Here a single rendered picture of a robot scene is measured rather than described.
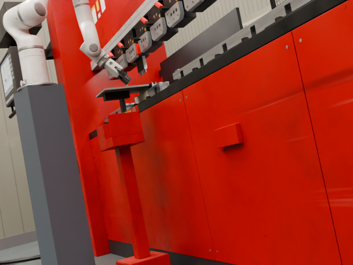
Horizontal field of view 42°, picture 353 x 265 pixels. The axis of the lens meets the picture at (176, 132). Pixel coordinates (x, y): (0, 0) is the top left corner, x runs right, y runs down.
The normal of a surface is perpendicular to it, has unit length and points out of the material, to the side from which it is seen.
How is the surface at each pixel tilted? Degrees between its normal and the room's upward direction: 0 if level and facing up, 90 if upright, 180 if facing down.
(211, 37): 90
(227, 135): 90
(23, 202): 90
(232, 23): 90
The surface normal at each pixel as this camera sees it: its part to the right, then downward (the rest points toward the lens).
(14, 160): 0.63, -0.18
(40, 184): -0.76, 0.10
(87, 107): 0.42, -0.15
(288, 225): -0.89, 0.14
